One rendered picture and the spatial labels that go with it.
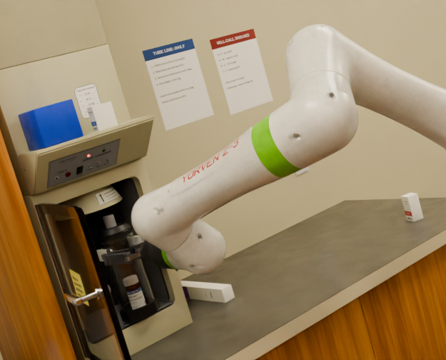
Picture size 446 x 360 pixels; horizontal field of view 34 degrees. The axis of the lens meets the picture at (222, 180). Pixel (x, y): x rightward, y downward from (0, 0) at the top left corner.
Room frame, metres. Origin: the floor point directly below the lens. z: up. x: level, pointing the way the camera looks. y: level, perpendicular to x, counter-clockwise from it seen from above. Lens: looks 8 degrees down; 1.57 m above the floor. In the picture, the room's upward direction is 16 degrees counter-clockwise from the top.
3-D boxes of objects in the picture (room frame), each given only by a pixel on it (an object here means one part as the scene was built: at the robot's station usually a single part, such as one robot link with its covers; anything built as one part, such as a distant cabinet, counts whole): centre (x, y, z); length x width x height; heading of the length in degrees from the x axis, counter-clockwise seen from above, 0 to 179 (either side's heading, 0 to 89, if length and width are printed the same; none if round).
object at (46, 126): (1.70, 0.35, 1.55); 0.10 x 0.10 x 0.09; 35
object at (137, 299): (1.81, 0.30, 1.15); 0.11 x 0.11 x 0.21
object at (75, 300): (1.48, 0.35, 1.20); 0.10 x 0.05 x 0.03; 27
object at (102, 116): (1.78, 0.24, 1.54); 0.05 x 0.05 x 0.06; 23
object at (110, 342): (1.56, 0.36, 1.19); 0.30 x 0.01 x 0.40; 27
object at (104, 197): (1.89, 0.36, 1.34); 0.18 x 0.18 x 0.05
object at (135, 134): (1.75, 0.28, 1.46); 0.32 x 0.11 x 0.10; 125
